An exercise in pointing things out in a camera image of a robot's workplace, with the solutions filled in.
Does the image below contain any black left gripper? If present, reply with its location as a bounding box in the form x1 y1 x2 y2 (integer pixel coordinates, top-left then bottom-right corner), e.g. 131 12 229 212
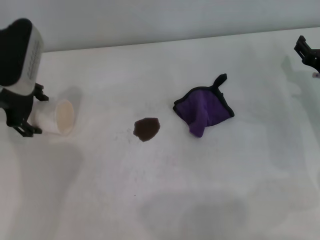
0 83 50 139

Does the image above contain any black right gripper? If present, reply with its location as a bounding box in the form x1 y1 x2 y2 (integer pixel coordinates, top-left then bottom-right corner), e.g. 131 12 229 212
293 35 320 74

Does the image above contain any white paper cup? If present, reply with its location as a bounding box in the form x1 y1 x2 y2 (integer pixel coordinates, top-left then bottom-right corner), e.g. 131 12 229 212
28 98 75 137

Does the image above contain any purple rag with black trim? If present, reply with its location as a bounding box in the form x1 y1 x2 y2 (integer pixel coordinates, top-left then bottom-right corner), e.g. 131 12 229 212
172 73 235 139

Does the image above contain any dark brown liquid stain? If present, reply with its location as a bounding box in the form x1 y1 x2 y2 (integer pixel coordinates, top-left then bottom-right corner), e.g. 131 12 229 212
133 117 161 143

